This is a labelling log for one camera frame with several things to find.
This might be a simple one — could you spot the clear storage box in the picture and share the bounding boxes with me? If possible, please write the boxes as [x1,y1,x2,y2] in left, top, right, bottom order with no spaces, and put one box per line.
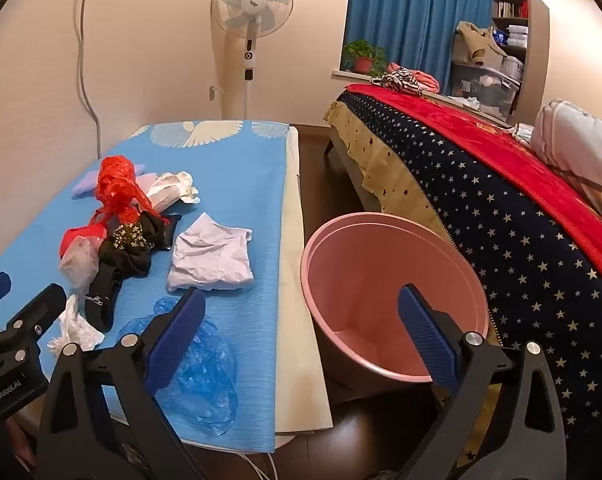
[448,52,524,121]

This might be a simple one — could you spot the beige coat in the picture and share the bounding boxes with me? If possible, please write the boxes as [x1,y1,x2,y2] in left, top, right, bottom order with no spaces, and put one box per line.
[453,21,506,66]

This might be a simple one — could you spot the blue bird-print tablecloth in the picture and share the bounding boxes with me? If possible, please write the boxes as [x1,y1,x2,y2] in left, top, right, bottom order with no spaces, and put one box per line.
[0,120,289,456]

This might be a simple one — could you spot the purple foam sheet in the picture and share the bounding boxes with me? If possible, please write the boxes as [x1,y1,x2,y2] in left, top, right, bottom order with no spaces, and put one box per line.
[71,162,156,198]

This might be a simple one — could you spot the white wall cable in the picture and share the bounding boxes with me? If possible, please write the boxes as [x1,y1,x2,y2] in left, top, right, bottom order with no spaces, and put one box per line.
[73,0,104,153]

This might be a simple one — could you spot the grey bed frame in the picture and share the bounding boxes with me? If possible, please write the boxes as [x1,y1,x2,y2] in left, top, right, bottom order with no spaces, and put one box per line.
[325,127,382,211]

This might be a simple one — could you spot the pink cloth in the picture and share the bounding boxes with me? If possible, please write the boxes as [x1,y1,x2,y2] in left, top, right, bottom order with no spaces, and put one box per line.
[387,62,442,92]

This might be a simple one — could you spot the white standing fan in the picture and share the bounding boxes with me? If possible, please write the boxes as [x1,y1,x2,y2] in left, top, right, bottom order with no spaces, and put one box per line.
[211,0,294,121]

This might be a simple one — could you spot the white floor cable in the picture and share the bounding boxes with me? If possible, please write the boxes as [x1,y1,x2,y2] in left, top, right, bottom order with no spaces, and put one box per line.
[238,452,282,480]

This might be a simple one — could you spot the blue plastic bag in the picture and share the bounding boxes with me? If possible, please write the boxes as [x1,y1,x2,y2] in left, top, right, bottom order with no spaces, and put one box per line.
[116,296,239,437]

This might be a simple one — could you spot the pink plastic bin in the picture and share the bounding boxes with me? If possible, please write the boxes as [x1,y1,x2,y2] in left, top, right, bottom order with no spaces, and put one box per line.
[301,212,490,383]

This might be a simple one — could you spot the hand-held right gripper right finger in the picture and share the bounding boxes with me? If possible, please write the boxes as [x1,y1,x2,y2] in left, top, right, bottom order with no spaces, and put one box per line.
[396,284,568,480]

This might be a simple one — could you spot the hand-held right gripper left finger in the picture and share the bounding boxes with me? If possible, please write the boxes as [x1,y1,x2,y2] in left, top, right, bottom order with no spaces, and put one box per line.
[35,287,216,480]

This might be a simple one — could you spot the clear plastic bag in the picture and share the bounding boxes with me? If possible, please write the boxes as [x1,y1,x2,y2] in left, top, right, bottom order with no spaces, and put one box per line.
[58,235,104,290]

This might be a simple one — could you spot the red plastic bag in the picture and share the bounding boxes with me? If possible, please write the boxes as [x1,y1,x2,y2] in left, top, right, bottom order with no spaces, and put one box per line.
[61,156,182,256]

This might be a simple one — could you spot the potted green plant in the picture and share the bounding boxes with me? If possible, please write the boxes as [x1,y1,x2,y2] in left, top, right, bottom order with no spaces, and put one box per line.
[342,40,389,77]

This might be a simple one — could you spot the white paper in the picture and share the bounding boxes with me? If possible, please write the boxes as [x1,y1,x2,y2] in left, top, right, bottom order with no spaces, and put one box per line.
[167,212,256,293]

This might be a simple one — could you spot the red blanket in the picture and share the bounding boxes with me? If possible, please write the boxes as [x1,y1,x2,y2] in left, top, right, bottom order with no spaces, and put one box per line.
[348,82,602,261]

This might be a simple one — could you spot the black white striped cloth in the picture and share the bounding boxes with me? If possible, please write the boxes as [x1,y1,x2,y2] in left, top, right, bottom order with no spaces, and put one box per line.
[372,67,424,98]

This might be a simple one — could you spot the white tissue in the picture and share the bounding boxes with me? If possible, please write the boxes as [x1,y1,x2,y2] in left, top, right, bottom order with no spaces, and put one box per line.
[48,294,105,356]

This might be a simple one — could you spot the white paper wrapper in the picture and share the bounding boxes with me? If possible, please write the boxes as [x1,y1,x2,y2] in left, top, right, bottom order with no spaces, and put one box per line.
[146,171,200,211]

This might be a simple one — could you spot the black floral cloth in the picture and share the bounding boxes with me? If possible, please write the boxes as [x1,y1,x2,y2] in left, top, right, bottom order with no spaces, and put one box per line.
[85,212,182,331]

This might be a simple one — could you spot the wooden bookshelf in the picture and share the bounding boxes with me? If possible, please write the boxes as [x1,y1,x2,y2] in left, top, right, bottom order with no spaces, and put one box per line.
[491,0,532,126]

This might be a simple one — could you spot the blue curtain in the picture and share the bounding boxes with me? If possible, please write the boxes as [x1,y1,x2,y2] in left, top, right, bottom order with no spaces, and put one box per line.
[342,0,496,93]

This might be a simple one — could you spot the bed with starry blanket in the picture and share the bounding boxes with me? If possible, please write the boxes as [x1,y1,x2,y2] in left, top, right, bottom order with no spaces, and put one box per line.
[323,84,602,471]

